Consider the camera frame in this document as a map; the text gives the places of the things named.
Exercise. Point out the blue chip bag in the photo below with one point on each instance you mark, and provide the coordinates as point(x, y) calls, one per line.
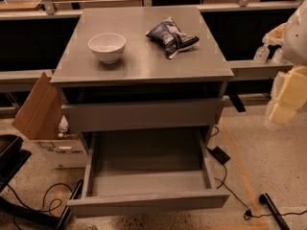
point(172, 38)

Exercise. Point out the white ceramic bowl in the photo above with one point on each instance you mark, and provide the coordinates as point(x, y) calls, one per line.
point(108, 47)

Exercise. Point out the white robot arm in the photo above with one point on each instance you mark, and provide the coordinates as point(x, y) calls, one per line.
point(292, 37)

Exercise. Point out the clear pump bottle left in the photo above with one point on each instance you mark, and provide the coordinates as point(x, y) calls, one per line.
point(262, 54)

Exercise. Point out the open cardboard box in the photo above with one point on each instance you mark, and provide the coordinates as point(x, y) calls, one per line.
point(38, 120)

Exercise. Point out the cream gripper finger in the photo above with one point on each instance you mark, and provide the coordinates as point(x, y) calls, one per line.
point(289, 94)
point(275, 36)

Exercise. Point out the clear pump bottle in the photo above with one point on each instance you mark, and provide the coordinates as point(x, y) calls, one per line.
point(277, 57)
point(262, 54)

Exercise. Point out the black metal floor bar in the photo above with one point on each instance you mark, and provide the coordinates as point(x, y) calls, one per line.
point(266, 200)

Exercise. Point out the black power adapter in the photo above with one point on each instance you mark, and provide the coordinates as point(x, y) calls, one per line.
point(219, 155)

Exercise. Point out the closed grey upper drawer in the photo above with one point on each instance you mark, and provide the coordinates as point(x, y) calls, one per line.
point(143, 115)

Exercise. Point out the white bottle in box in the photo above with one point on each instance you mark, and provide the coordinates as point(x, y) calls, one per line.
point(63, 125)

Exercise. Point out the open grey middle drawer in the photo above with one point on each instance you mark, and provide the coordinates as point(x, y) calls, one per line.
point(146, 171)

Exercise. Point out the grey drawer cabinet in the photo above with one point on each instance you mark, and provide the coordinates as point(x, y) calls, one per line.
point(142, 73)

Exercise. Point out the clear pump bottle right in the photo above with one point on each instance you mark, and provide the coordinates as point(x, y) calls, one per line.
point(277, 57)

